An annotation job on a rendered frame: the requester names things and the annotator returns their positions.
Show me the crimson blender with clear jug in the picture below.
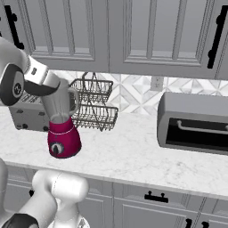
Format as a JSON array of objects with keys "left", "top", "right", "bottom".
[{"left": 40, "top": 77, "right": 83, "bottom": 159}]

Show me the grey drawer front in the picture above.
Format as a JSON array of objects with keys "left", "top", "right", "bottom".
[
  {"left": 4, "top": 165, "right": 114, "bottom": 194},
  {"left": 113, "top": 181, "right": 208, "bottom": 211}
]

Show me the grey toaster oven handle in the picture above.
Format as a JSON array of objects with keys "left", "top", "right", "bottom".
[{"left": 176, "top": 119, "right": 228, "bottom": 135}]

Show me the grey toaster oven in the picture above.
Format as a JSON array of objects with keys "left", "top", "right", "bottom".
[{"left": 156, "top": 91, "right": 228, "bottom": 156}]

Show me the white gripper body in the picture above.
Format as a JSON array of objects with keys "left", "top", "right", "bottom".
[{"left": 41, "top": 67, "right": 62, "bottom": 90}]

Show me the grey upper cupboard door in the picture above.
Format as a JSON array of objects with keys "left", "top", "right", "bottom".
[
  {"left": 108, "top": 0, "right": 224, "bottom": 80},
  {"left": 0, "top": 0, "right": 110, "bottom": 74}
]

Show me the white wall outlet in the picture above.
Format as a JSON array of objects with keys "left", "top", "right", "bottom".
[{"left": 150, "top": 75, "right": 165, "bottom": 92}]

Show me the grey toaster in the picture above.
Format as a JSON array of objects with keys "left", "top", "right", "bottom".
[{"left": 8, "top": 88, "right": 52, "bottom": 133}]

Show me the wire dish rack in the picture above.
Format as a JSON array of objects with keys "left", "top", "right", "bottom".
[{"left": 69, "top": 70, "right": 119, "bottom": 133}]

